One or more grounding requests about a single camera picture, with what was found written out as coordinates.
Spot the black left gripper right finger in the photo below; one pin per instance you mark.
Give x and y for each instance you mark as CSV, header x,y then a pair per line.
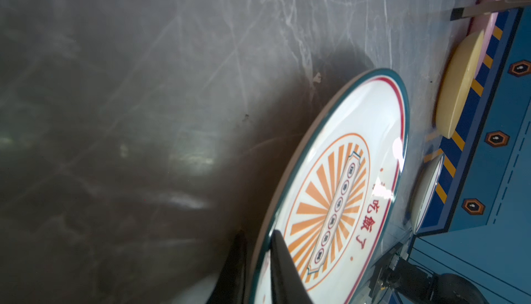
x,y
287,286

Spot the yellow round plate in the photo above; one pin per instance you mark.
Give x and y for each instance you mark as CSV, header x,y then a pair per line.
x,y
456,83

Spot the white plate orange sunburst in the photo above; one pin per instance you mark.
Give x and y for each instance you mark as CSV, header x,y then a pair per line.
x,y
339,188

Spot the white plate red characters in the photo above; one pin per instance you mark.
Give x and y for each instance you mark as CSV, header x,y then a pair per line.
x,y
424,191

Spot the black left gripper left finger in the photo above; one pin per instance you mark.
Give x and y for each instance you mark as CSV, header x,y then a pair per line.
x,y
230,287

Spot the silver wire dish rack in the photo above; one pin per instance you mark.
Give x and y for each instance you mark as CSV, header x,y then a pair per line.
x,y
486,8

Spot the pink round plate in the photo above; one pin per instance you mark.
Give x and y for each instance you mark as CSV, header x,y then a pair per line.
x,y
485,23

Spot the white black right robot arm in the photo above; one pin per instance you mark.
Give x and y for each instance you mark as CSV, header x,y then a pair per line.
x,y
392,272

